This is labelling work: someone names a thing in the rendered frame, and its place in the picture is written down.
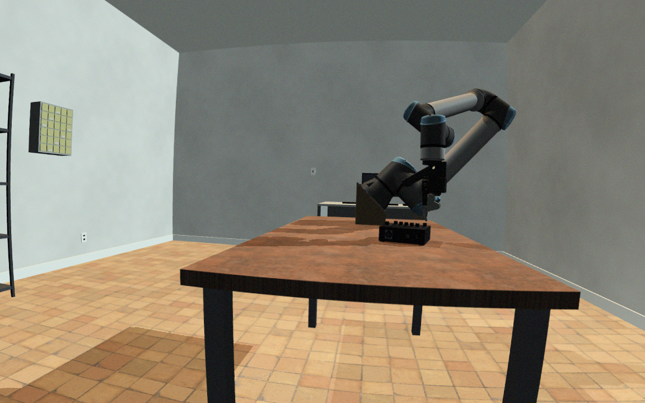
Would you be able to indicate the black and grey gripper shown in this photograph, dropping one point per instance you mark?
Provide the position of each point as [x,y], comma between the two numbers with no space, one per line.
[430,184]

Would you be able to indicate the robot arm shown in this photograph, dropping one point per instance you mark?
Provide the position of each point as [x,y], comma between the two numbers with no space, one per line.
[400,178]

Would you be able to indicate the black lighting desk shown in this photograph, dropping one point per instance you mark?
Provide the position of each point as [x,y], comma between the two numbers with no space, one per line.
[407,233]

